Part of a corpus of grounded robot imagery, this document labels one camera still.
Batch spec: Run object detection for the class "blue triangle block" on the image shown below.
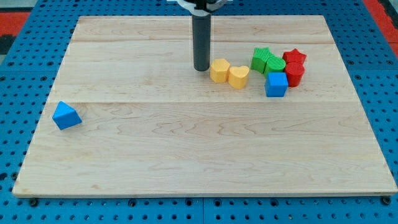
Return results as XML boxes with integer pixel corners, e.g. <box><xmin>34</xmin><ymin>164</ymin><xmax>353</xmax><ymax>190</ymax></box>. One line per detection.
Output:
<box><xmin>52</xmin><ymin>101</ymin><xmax>82</xmax><ymax>130</ymax></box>

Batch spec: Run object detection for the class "yellow hexagon block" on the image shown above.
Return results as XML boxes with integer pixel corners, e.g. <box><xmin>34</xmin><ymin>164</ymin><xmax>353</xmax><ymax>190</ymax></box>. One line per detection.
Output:
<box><xmin>210</xmin><ymin>58</ymin><xmax>230</xmax><ymax>83</ymax></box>

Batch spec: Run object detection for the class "wooden board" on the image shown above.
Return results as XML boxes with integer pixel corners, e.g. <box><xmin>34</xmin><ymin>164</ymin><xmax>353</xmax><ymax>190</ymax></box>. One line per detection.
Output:
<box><xmin>12</xmin><ymin>16</ymin><xmax>397</xmax><ymax>198</ymax></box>

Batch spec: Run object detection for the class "yellow heart block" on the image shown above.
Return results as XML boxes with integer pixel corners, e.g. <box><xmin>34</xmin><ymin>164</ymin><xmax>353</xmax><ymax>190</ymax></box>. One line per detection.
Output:
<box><xmin>228</xmin><ymin>66</ymin><xmax>250</xmax><ymax>89</ymax></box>

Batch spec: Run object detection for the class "blue cube block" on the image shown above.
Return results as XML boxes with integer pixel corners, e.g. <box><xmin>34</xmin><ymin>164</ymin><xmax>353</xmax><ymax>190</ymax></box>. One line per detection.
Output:
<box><xmin>264</xmin><ymin>72</ymin><xmax>288</xmax><ymax>97</ymax></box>

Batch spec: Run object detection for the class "green star block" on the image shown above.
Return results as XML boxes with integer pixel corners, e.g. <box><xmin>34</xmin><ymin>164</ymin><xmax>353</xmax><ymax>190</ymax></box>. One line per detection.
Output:
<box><xmin>251</xmin><ymin>47</ymin><xmax>274</xmax><ymax>73</ymax></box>

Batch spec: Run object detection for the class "green cylinder block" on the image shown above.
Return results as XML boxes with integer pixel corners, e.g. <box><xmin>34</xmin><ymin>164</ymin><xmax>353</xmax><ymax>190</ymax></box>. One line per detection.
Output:
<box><xmin>264</xmin><ymin>56</ymin><xmax>286</xmax><ymax>78</ymax></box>

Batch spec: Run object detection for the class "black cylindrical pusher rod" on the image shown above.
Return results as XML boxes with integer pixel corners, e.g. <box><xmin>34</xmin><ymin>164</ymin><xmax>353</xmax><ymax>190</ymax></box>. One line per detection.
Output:
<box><xmin>192</xmin><ymin>14</ymin><xmax>211</xmax><ymax>72</ymax></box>

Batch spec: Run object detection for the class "red cylinder block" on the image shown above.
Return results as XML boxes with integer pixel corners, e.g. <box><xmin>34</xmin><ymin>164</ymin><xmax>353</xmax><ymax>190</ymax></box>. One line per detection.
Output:
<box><xmin>285</xmin><ymin>62</ymin><xmax>305</xmax><ymax>87</ymax></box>

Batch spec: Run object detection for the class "red star block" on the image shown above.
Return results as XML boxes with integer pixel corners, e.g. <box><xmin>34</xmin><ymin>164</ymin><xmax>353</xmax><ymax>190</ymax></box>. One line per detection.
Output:
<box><xmin>282</xmin><ymin>49</ymin><xmax>307</xmax><ymax>65</ymax></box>

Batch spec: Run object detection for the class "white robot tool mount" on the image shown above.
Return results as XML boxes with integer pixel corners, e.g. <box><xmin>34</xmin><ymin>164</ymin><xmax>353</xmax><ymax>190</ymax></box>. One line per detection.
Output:
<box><xmin>167</xmin><ymin>0</ymin><xmax>233</xmax><ymax>17</ymax></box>

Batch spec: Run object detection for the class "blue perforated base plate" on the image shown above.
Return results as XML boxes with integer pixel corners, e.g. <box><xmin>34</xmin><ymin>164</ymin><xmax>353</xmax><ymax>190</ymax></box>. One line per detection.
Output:
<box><xmin>1</xmin><ymin>0</ymin><xmax>397</xmax><ymax>223</ymax></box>

